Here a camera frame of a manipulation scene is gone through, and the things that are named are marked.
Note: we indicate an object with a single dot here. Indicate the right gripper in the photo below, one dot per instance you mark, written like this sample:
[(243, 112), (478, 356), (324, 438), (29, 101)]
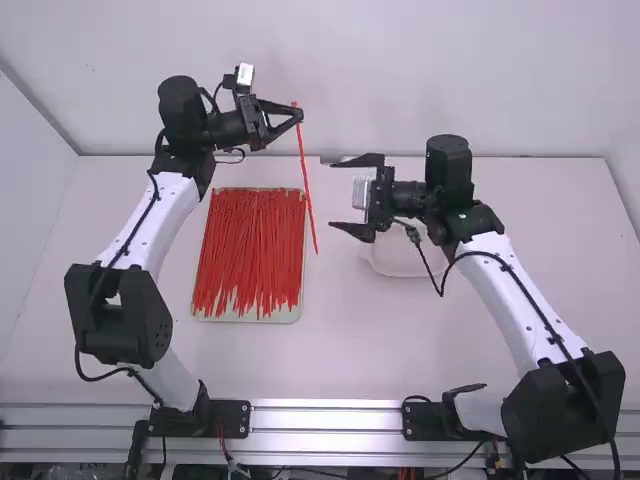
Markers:
[(385, 200)]

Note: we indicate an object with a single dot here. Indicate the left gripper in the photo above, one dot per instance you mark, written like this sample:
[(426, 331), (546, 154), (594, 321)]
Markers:
[(254, 122)]

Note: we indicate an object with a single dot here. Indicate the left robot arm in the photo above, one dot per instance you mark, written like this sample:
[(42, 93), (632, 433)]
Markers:
[(150, 225)]

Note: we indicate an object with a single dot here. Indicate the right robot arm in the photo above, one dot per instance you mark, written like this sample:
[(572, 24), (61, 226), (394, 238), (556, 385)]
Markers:
[(500, 300)]

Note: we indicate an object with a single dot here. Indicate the white dish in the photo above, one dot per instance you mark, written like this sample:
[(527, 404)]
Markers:
[(400, 260)]

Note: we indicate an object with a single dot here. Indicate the pale tray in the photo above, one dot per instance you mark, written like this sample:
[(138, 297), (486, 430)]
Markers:
[(250, 320)]

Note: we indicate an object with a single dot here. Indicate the silver rails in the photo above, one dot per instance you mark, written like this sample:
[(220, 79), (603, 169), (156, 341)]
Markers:
[(325, 430)]

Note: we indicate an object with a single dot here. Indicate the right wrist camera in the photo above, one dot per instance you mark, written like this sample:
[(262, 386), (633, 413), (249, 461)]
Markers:
[(362, 192)]

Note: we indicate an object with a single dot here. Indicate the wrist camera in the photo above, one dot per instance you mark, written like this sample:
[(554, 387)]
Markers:
[(247, 74), (362, 192)]

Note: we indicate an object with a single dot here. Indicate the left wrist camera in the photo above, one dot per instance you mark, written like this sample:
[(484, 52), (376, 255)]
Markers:
[(247, 74)]

